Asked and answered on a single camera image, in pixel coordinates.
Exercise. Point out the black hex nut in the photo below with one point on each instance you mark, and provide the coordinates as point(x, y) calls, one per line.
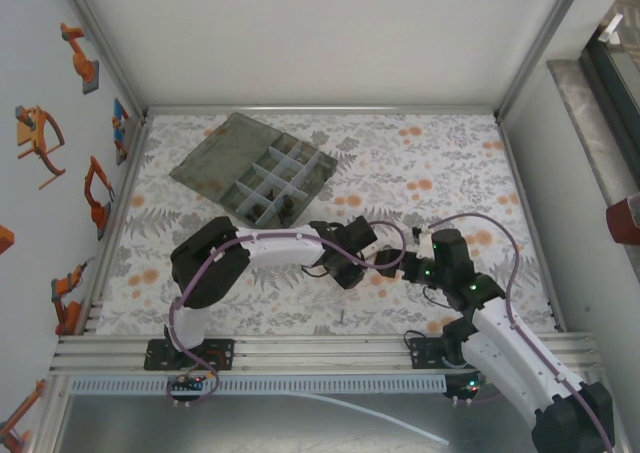
point(289, 204)
point(256, 208)
point(270, 193)

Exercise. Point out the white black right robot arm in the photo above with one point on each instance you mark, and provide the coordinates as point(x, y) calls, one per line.
point(510, 338)

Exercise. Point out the floral print table mat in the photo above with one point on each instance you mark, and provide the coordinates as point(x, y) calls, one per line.
point(400, 173)

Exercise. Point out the clear plastic compartment organizer box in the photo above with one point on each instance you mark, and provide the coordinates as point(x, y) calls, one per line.
point(225, 153)

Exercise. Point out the brown object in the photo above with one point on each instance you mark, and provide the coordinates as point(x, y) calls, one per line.
point(625, 223)

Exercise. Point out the grey stone ledge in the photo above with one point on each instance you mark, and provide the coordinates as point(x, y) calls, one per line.
point(575, 103)

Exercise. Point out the blue orange machine sticker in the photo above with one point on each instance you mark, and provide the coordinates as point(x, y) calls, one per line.
point(120, 128)

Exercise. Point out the orange claw machine sticker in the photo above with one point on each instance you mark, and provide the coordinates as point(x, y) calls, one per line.
point(35, 138)

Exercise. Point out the orange block sticker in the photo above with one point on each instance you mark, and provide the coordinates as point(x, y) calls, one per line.
point(5, 240)

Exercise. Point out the wide aluminium frame rail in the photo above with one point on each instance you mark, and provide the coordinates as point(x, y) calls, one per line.
point(325, 353)

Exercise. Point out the thin aluminium side rail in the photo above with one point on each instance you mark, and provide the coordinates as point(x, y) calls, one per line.
point(531, 223)

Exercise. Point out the thin aluminium frame rail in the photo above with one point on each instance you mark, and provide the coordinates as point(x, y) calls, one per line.
point(325, 110)

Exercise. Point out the aluminium frame post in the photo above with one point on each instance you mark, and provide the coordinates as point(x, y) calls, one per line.
point(108, 48)
point(536, 48)

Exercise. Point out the dark window frame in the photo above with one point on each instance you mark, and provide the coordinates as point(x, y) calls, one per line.
point(615, 83)

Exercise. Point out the grooved aluminium side rail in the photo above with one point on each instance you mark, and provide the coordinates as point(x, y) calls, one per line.
point(129, 173)

